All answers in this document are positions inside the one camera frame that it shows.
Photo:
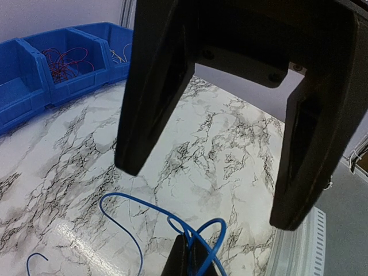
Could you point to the blue plastic bin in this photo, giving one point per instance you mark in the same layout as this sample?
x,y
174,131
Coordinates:
x,y
76,63
119,40
24,87

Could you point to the blue plastic bin left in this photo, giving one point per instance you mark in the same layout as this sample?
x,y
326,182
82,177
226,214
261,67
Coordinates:
x,y
24,87

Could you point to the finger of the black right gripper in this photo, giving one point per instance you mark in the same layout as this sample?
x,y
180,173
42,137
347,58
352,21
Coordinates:
x,y
162,64
322,114

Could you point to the aluminium frame post right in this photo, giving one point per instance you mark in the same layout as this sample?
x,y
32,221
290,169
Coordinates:
x,y
127,16

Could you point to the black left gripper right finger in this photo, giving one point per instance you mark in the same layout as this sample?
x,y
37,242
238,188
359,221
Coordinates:
x,y
197,256

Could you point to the blue plastic bin middle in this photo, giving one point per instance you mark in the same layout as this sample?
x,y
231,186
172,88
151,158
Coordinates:
x,y
76,63

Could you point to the blue plastic bin right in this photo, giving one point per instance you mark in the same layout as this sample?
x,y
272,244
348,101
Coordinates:
x,y
119,40

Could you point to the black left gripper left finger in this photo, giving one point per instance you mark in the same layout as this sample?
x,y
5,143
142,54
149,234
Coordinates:
x,y
177,261

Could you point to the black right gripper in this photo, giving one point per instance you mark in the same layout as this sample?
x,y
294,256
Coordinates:
x,y
260,40

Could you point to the aluminium front rail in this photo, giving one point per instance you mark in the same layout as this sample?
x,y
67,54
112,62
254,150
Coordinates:
x,y
300,252

